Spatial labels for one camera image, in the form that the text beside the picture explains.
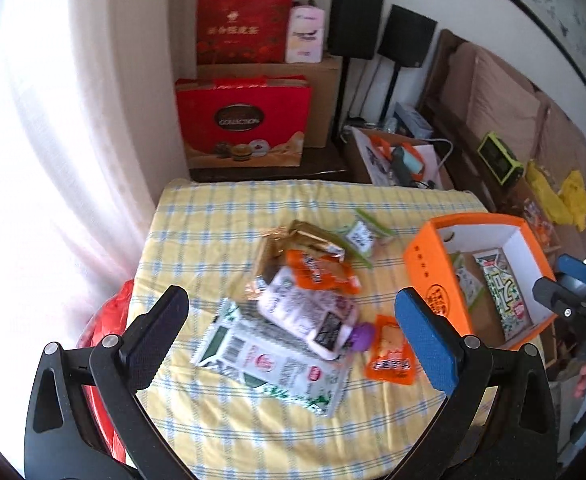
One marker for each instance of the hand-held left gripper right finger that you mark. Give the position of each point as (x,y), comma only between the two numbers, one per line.
(425,340)

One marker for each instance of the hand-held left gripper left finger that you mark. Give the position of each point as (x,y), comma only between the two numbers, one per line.
(165,320)

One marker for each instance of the dark wooden low table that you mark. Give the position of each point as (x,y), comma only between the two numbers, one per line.
(323,160)

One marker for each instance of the green black radio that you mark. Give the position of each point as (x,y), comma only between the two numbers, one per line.
(500,160)

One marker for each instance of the large brown cardboard box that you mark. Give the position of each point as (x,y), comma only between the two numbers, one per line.
(325,105)

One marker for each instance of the white pink tissue pack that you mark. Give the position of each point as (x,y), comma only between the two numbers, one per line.
(305,35)

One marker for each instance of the yellow plastic bag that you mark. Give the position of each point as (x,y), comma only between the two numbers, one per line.
(573,195)

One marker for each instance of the black speaker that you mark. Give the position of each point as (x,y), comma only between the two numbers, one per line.
(407,35)
(355,22)

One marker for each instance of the orange snack packet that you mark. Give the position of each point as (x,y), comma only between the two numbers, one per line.
(390,355)
(323,272)

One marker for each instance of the green white patterned seaweed packet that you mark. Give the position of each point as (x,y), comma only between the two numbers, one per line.
(505,295)

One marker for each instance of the black speaker stand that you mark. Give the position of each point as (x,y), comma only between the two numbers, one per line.
(345,90)
(390,90)

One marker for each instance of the open cardboard box with tools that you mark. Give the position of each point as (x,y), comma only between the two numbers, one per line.
(368,155)

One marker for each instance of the white pouch with purple cap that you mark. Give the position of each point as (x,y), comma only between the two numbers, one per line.
(298,305)

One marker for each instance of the red chocolate gift box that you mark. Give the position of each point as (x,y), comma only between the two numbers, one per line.
(243,120)

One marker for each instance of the framed wall painting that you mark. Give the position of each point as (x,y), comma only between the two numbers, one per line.
(548,5)

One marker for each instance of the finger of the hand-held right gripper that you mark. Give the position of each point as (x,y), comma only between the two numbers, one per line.
(553,295)
(577,267)

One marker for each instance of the teal grey device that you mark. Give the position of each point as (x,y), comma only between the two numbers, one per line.
(408,162)

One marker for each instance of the orange cardboard box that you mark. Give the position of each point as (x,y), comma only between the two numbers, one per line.
(423,260)

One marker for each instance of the white curtain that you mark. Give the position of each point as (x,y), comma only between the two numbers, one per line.
(48,160)

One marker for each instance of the small green white packet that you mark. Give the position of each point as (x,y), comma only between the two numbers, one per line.
(360,235)
(468,280)

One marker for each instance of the gold snack packet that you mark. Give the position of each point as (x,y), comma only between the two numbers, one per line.
(318,240)
(268,255)

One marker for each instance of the yellow plaid tablecloth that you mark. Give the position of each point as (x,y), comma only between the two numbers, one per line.
(213,240)

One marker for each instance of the beige sofa cushion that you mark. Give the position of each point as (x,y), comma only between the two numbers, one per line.
(563,135)
(493,100)

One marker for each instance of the large silver green seaweed packet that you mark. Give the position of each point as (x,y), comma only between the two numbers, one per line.
(253,360)

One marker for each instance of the red plastic bag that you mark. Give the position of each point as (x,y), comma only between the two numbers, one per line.
(108,310)

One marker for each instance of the grey white small box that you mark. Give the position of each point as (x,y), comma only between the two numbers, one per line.
(413,117)

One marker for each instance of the dark wooden sofa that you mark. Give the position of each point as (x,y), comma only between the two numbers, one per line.
(438,75)

